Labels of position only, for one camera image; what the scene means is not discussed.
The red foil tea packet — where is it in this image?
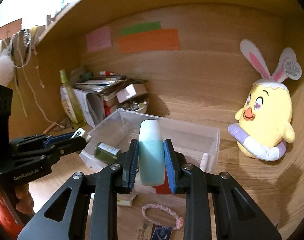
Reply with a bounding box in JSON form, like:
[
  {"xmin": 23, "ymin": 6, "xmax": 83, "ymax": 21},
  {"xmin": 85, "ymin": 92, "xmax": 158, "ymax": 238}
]
[{"xmin": 154, "ymin": 173, "xmax": 172, "ymax": 194}]

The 4B eraser block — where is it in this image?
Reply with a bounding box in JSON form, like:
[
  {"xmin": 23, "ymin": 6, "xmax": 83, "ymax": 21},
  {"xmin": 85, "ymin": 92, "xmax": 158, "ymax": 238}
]
[{"xmin": 117, "ymin": 190, "xmax": 138, "ymax": 207}]

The white pink lip balm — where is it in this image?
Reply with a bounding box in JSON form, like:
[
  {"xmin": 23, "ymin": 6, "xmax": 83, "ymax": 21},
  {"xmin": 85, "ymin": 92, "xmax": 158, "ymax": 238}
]
[{"xmin": 200, "ymin": 153, "xmax": 209, "ymax": 172}]

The dark green glass bottle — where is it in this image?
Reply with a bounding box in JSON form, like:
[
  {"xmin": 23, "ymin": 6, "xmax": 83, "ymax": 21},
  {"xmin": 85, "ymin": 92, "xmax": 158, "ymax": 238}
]
[{"xmin": 94, "ymin": 142, "xmax": 122, "ymax": 164}]

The teal lotion bottle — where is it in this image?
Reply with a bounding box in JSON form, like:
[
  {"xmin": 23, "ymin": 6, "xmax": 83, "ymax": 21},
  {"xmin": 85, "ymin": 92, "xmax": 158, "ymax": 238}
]
[{"xmin": 138, "ymin": 119, "xmax": 165, "ymax": 187}]

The pink white braided bracelet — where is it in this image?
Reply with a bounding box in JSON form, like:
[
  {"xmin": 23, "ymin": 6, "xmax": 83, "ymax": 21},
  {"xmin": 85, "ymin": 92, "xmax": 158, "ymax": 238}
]
[{"xmin": 141, "ymin": 203, "xmax": 185, "ymax": 231}]

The blue razor blade box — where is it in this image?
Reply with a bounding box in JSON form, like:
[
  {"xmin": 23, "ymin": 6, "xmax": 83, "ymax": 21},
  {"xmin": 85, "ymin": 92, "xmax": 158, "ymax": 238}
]
[{"xmin": 151, "ymin": 226, "xmax": 173, "ymax": 240}]

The person left hand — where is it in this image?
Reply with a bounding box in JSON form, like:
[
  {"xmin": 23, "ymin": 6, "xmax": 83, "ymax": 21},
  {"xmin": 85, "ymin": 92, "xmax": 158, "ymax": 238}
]
[{"xmin": 15, "ymin": 184, "xmax": 34, "ymax": 215}]

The yellow green spray bottle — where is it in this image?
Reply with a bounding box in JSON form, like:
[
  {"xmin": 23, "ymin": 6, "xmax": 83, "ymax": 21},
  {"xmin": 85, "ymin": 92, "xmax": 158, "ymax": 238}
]
[{"xmin": 60, "ymin": 69, "xmax": 84, "ymax": 127}]

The clear plastic storage bin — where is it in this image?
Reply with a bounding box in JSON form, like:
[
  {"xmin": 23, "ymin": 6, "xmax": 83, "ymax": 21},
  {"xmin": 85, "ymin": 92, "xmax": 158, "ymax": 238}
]
[{"xmin": 79, "ymin": 109, "xmax": 220, "ymax": 173}]

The white folded paper box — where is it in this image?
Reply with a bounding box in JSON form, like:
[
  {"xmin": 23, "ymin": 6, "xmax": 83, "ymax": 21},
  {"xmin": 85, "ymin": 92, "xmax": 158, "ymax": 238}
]
[{"xmin": 60, "ymin": 86, "xmax": 105, "ymax": 128}]

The stack of books and papers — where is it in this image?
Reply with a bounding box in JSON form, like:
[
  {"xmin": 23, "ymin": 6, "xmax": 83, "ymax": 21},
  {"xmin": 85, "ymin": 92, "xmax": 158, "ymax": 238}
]
[{"xmin": 74, "ymin": 76, "xmax": 128, "ymax": 116}]

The white fluffy pompom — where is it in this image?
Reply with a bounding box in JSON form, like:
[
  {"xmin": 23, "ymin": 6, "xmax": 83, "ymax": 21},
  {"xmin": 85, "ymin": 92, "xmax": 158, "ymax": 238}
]
[{"xmin": 0, "ymin": 55, "xmax": 14, "ymax": 87}]

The red white glue stick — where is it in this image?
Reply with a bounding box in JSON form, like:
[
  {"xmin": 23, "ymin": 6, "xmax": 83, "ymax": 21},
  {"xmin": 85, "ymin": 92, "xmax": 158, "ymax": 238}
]
[{"xmin": 99, "ymin": 71, "xmax": 118, "ymax": 76}]

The white bowl of trinkets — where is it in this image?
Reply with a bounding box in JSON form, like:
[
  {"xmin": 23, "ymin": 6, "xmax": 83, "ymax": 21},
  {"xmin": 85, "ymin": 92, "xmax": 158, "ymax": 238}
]
[{"xmin": 118, "ymin": 98, "xmax": 149, "ymax": 114}]

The small open cardboard box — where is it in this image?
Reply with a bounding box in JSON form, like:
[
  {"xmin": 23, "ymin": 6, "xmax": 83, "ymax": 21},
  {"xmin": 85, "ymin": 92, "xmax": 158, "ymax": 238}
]
[{"xmin": 116, "ymin": 79, "xmax": 147, "ymax": 103}]

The yellow chick bunny plush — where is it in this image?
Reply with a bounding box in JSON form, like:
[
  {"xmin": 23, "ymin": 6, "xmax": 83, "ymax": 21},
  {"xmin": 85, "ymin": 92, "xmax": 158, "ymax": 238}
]
[{"xmin": 228, "ymin": 40, "xmax": 302, "ymax": 161}]

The pink sticky note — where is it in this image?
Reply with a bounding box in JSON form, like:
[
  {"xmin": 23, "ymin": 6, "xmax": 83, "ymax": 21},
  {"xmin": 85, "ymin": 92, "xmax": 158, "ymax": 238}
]
[{"xmin": 85, "ymin": 25, "xmax": 112, "ymax": 53}]

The orange sticky note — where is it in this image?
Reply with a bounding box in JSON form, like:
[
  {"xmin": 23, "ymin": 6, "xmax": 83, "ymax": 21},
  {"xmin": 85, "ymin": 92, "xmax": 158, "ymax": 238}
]
[{"xmin": 117, "ymin": 29, "xmax": 180, "ymax": 54}]

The green sticky note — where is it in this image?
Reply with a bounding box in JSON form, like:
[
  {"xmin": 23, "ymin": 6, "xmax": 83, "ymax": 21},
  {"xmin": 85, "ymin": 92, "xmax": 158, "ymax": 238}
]
[{"xmin": 120, "ymin": 21, "xmax": 161, "ymax": 36}]

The white hanging cable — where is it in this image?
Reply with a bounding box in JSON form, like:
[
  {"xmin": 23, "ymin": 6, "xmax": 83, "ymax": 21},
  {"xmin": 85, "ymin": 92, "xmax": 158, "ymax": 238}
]
[{"xmin": 0, "ymin": 29, "xmax": 65, "ymax": 129}]

